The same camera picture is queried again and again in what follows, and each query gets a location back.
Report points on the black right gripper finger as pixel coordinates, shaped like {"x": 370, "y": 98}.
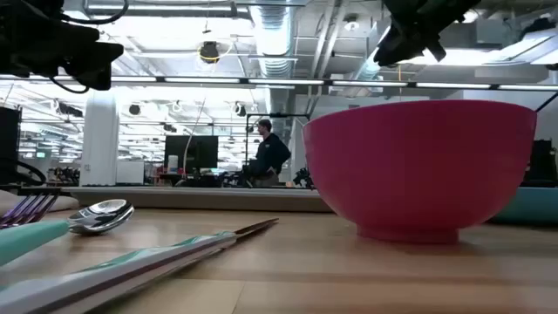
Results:
{"x": 392, "y": 50}
{"x": 438, "y": 50}

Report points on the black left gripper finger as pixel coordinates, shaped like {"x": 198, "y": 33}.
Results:
{"x": 98, "y": 65}
{"x": 78, "y": 35}

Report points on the pink plastic bowl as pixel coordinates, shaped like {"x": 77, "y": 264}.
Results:
{"x": 414, "y": 174}

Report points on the iridescent purple fork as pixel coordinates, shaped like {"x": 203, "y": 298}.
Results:
{"x": 26, "y": 209}

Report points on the blue plastic plate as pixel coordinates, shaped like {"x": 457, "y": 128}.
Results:
{"x": 536, "y": 205}

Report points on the black background robot arm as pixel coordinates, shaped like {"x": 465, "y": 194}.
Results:
{"x": 303, "y": 178}

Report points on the grey plastic tray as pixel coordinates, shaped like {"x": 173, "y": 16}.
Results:
{"x": 196, "y": 200}

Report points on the round ceiling fixture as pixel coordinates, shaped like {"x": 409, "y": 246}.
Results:
{"x": 351, "y": 22}

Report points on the white column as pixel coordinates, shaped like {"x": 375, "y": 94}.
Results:
{"x": 100, "y": 139}

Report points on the black equipment box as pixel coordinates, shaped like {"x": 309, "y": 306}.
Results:
{"x": 9, "y": 144}

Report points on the white cabinet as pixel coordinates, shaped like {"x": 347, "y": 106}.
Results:
{"x": 130, "y": 172}

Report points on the black ceiling device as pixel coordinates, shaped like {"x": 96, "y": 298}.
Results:
{"x": 209, "y": 51}

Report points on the white canister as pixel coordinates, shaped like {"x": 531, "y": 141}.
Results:
{"x": 172, "y": 163}

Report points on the black computer monitor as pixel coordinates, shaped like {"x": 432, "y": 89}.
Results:
{"x": 196, "y": 152}

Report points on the black equipment cases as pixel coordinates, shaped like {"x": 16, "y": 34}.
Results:
{"x": 542, "y": 161}

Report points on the person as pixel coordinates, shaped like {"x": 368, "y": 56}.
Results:
{"x": 270, "y": 152}

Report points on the silver ventilation duct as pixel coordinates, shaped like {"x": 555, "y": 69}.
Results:
{"x": 274, "y": 35}
{"x": 370, "y": 70}

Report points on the black rig frame with lights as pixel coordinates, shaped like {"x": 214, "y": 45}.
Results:
{"x": 327, "y": 83}

